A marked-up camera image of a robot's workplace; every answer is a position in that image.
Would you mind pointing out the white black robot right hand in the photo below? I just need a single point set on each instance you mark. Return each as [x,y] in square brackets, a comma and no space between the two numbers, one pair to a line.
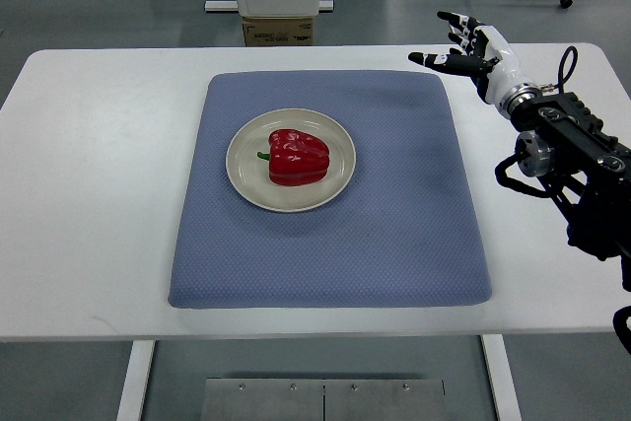
[485,57]

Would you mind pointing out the red bell pepper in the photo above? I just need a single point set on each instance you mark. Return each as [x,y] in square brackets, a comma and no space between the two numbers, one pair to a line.
[295,157]

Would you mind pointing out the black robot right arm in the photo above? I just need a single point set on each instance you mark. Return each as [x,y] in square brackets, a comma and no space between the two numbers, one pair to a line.
[562,153]

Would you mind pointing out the cream round plate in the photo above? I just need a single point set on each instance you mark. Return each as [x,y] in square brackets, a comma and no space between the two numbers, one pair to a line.
[249,174]

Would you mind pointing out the blue quilted mat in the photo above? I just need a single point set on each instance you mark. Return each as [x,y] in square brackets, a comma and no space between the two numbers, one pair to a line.
[402,234]

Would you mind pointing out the cardboard box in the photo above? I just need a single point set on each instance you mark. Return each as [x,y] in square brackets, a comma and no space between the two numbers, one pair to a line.
[278,31]

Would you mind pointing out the white right table leg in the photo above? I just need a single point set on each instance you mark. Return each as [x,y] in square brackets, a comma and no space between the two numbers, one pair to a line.
[501,381]

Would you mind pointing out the white table leg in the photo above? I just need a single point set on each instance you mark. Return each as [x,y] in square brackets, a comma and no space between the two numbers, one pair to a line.
[136,380]
[501,381]

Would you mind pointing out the white left table leg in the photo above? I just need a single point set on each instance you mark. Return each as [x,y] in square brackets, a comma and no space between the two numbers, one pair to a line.
[136,380]

